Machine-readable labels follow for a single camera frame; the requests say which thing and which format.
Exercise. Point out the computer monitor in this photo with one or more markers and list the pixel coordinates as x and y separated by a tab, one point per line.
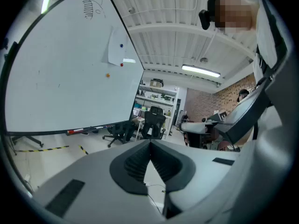
136	112

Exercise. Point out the black framed whiteboard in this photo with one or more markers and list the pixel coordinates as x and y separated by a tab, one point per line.
58	78

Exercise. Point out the white paper sheet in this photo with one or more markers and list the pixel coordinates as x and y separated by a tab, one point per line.
115	50

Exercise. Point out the person's white shirt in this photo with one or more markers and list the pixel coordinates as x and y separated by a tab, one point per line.
266	45

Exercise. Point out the person's head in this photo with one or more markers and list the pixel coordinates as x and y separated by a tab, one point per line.
233	13

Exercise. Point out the black chest harness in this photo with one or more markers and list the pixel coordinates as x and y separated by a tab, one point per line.
276	31

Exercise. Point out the black chest screen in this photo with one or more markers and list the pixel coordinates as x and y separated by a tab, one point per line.
243	115

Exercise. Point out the white elongated plastic object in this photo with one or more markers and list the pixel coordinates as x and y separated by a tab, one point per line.
99	127

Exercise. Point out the black metal board stand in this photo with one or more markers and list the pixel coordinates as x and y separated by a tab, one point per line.
32	140

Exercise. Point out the black head camera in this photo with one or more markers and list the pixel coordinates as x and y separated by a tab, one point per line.
205	18

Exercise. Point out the red whiteboard eraser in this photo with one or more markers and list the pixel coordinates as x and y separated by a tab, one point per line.
74	131

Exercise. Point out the yellow black hazard tape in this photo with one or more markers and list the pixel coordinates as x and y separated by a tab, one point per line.
83	149
42	149

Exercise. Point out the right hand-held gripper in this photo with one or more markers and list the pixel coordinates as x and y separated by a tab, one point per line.
219	116

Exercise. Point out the white security camera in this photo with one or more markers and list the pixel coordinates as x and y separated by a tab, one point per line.
131	10

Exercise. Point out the cardboard box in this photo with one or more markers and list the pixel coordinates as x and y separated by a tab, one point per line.
156	83

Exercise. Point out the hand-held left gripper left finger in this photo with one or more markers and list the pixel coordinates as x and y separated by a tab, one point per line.
93	183

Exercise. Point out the white shelf unit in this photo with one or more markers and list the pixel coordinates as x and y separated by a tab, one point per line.
158	99

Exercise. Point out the black office chair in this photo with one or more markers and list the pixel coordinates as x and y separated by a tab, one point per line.
119	134
154	122

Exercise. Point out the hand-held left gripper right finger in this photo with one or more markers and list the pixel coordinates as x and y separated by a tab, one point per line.
201	167

